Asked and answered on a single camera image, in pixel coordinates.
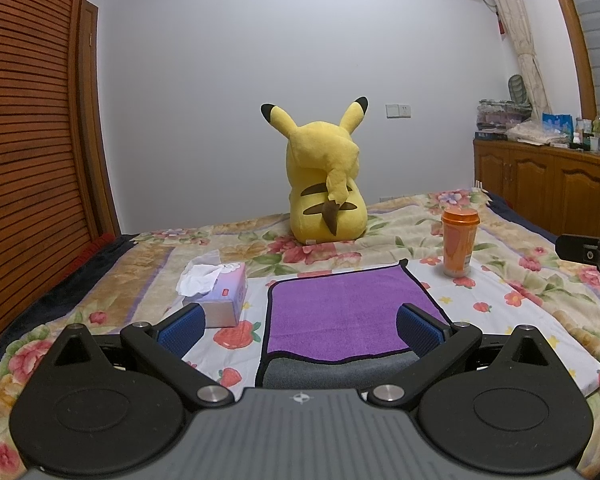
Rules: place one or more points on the purple tissue box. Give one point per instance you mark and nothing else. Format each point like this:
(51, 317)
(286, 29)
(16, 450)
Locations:
(219, 288)

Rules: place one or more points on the wooden slatted wardrobe door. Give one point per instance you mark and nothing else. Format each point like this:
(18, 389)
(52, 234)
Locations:
(49, 210)

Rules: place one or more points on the wooden room door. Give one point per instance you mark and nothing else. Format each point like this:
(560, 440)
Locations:
(106, 218)

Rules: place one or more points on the blue picture box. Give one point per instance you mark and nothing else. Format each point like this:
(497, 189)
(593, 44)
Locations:
(557, 124)

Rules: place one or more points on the beige tied curtain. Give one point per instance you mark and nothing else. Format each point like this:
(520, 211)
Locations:
(513, 14)

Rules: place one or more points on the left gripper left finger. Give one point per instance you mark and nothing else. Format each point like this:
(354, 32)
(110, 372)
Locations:
(158, 351)

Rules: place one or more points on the floral bed blanket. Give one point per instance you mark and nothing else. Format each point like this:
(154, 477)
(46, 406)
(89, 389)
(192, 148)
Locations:
(576, 307)

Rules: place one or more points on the yellow Pikachu plush toy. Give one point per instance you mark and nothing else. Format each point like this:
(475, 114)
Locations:
(322, 163)

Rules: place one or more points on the stack of folded clothes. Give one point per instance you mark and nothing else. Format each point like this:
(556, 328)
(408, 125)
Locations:
(499, 116)

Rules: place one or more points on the wooden sideboard cabinet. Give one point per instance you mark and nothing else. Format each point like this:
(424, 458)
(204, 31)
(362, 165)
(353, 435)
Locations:
(557, 189)

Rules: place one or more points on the orange lidded cup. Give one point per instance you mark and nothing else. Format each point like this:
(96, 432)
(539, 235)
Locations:
(459, 233)

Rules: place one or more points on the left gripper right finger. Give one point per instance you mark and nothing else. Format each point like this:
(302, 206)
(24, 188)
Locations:
(442, 350)

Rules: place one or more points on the white wall switch plate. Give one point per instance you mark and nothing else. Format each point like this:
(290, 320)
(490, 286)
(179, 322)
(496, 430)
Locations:
(398, 111)

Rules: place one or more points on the purple and grey towel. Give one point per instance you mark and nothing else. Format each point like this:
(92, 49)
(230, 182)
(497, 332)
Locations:
(339, 330)

